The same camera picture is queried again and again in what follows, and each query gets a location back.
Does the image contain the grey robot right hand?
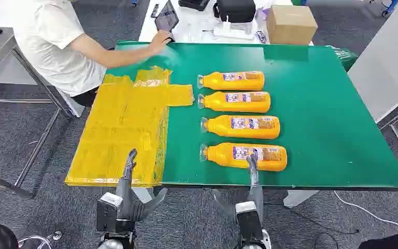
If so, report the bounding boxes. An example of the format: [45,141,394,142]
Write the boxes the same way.
[211,154,264,220]

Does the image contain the person's hand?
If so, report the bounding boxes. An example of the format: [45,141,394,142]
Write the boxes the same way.
[148,30,172,56]

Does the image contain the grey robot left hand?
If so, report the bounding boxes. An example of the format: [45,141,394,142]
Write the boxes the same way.
[116,148,168,223]

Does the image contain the dark tablet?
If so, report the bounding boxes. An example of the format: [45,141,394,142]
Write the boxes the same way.
[154,0,180,33]

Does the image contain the white desk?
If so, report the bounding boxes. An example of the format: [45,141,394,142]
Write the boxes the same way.
[138,0,315,45]

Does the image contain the orange drink bottle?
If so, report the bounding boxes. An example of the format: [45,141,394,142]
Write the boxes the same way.
[200,115,281,140]
[200,142,288,172]
[197,91,272,114]
[197,71,265,91]

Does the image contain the black flat case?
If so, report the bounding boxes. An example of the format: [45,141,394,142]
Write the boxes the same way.
[178,0,210,11]

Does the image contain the yellow plastic sheet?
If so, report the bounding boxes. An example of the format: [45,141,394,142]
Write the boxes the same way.
[64,66,195,188]

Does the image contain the black bag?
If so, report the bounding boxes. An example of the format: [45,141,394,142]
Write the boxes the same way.
[214,0,257,23]

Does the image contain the green table mat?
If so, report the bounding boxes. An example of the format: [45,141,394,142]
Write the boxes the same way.
[106,41,398,190]

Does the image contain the person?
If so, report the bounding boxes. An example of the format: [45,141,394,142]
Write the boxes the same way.
[11,0,172,107]

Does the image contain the cardboard box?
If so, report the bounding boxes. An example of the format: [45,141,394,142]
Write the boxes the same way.
[266,5,318,45]

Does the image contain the white panel table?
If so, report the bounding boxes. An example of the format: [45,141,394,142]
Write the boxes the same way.
[347,4,398,123]

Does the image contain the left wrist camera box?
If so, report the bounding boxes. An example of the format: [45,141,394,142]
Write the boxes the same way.
[96,192,135,234]

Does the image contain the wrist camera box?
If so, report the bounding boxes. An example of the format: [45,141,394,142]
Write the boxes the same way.
[96,192,135,234]
[235,201,265,241]

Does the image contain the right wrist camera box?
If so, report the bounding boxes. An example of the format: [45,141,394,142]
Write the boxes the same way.
[235,201,265,241]

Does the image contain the black floor cable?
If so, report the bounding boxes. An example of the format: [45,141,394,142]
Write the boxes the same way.
[288,206,359,249]

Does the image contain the silver looped cable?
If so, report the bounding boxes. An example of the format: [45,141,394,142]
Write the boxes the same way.
[18,231,63,249]

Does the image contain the white floor cable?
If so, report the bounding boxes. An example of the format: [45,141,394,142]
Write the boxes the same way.
[333,190,398,232]

